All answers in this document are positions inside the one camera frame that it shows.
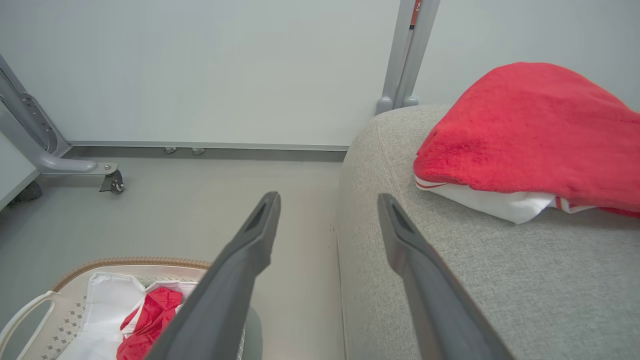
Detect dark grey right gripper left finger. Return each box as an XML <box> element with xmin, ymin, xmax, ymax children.
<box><xmin>145</xmin><ymin>191</ymin><xmax>282</xmax><ymax>360</ymax></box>

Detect white garment with red stripes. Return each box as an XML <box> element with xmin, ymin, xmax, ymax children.
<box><xmin>415</xmin><ymin>175</ymin><xmax>598</xmax><ymax>225</ymax></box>

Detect red towel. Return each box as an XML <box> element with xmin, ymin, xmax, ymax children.
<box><xmin>413</xmin><ymin>62</ymin><xmax>640</xmax><ymax>218</ymax></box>

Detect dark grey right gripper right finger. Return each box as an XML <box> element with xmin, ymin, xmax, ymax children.
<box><xmin>377</xmin><ymin>193</ymin><xmax>516</xmax><ymax>360</ymax></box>

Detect grey caster wheel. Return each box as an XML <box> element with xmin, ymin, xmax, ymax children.
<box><xmin>99</xmin><ymin>170</ymin><xmax>125</xmax><ymax>195</ymax></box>

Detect light grey fabric sofa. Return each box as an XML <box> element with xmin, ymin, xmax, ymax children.
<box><xmin>336</xmin><ymin>104</ymin><xmax>640</xmax><ymax>360</ymax></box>

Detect white laundry basket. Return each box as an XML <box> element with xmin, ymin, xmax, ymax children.
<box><xmin>0</xmin><ymin>257</ymin><xmax>263</xmax><ymax>360</ymax></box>

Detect grey metal wheeled frame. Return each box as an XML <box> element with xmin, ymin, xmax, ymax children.
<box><xmin>0</xmin><ymin>54</ymin><xmax>125</xmax><ymax>195</ymax></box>

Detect grey metal partition post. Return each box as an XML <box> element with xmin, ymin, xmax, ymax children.
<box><xmin>375</xmin><ymin>0</ymin><xmax>441</xmax><ymax>116</ymax></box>

